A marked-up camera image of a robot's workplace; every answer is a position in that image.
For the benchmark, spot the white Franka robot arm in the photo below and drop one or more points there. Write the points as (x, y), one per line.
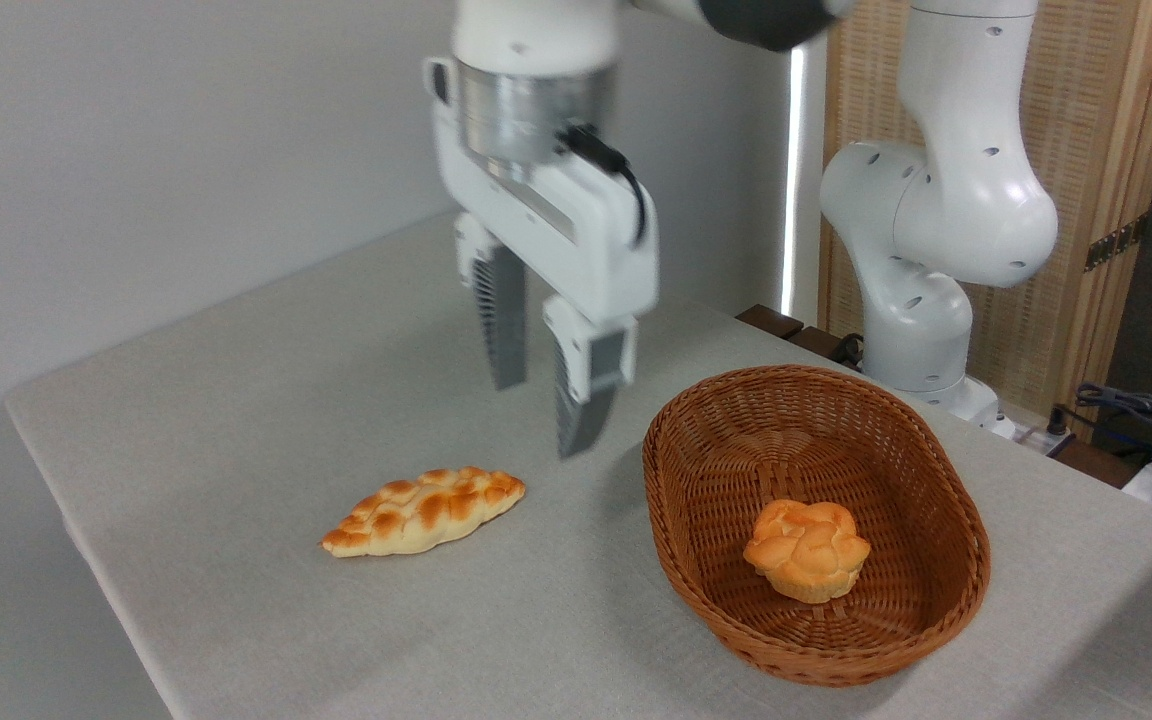
(956, 200)

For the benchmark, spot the grey tablecloth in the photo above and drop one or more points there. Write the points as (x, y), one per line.
(236, 400)

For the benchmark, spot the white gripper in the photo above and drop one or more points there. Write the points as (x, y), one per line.
(586, 240)

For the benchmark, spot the dark wooden furniture piece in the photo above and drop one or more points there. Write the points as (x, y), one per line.
(771, 322)

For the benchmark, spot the long braided bread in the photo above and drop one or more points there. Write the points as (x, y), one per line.
(416, 510)

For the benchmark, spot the brown wicker basket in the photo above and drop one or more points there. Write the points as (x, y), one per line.
(896, 480)

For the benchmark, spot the round bread roll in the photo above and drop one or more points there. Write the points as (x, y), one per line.
(806, 555)

